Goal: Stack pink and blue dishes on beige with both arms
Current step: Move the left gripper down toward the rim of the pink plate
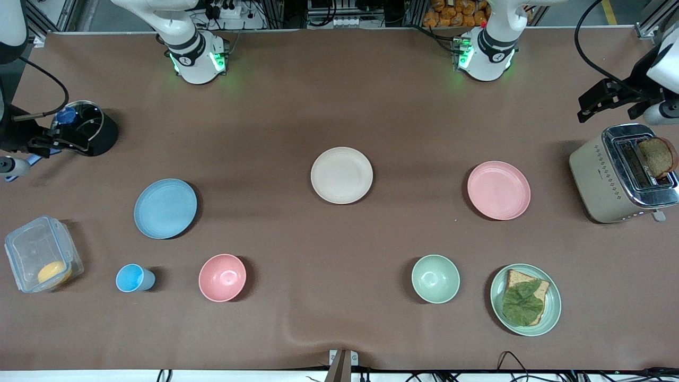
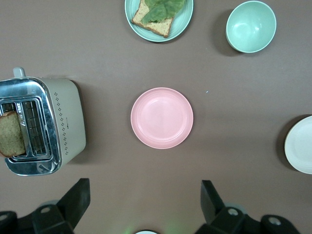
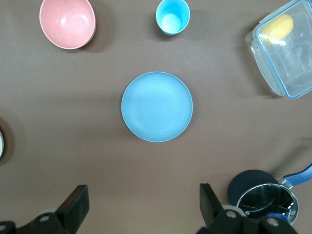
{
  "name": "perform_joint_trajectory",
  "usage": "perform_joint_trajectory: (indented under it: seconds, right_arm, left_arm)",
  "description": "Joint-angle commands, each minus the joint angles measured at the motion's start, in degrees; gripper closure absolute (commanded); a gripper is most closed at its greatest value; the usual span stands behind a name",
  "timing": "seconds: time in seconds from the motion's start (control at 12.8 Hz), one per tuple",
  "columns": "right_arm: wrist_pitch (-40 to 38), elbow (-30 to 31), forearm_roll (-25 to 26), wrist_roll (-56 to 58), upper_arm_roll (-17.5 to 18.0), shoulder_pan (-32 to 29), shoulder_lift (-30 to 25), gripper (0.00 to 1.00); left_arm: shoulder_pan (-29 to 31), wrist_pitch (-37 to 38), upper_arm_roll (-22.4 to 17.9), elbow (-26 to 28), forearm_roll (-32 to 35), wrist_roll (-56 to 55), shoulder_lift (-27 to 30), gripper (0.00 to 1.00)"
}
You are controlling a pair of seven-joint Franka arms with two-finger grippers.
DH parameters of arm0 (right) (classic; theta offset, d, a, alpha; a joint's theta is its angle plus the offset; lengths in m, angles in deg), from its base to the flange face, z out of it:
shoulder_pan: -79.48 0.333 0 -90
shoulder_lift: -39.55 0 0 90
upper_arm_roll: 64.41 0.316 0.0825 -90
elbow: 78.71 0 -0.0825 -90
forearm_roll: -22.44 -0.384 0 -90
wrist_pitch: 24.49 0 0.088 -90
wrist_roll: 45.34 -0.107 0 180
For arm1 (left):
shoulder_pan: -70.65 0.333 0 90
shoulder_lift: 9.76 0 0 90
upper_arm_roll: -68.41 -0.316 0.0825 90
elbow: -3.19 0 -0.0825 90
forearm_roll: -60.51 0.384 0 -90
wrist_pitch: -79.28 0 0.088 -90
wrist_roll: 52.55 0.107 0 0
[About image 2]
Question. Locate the green plate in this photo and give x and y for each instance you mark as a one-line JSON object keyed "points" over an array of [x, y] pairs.
{"points": [[180, 24]]}

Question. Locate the green lettuce leaf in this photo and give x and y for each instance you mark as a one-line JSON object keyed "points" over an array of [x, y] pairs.
{"points": [[161, 9]]}

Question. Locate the pink shallow plate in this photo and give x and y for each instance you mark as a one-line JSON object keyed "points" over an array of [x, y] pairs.
{"points": [[162, 118]]}

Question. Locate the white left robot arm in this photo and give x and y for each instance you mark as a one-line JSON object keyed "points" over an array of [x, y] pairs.
{"points": [[146, 232]]}

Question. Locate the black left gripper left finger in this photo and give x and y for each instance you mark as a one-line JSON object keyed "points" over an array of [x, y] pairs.
{"points": [[78, 197]]}

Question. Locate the dark brown bread slice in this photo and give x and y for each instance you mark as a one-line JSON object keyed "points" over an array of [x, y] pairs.
{"points": [[9, 136]]}

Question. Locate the beige and chrome toaster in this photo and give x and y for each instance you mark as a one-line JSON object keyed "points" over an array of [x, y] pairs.
{"points": [[68, 117]]}

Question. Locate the light toast slice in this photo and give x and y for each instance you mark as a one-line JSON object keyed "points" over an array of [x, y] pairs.
{"points": [[159, 28]]}

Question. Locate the beige shallow plate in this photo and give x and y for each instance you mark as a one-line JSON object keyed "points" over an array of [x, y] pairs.
{"points": [[302, 146]]}

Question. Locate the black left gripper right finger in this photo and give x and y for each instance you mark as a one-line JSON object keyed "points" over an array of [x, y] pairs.
{"points": [[210, 200]]}

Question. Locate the green bowl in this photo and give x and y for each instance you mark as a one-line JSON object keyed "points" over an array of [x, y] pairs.
{"points": [[251, 26]]}

